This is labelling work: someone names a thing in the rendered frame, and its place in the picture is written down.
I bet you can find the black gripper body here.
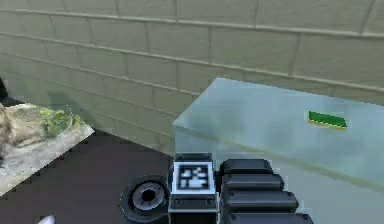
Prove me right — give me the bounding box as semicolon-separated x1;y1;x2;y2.
118;175;171;224

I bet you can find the green lettuce head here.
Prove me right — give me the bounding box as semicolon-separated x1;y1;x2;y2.
39;105;85;138

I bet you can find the pale blue glass table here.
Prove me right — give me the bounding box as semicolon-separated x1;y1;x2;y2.
171;77;384;224

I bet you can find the brown mottled round loaf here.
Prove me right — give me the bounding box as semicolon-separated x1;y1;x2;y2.
0;102;21;160

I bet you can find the green flat sponge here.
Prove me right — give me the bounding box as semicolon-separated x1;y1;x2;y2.
307;110;348;130

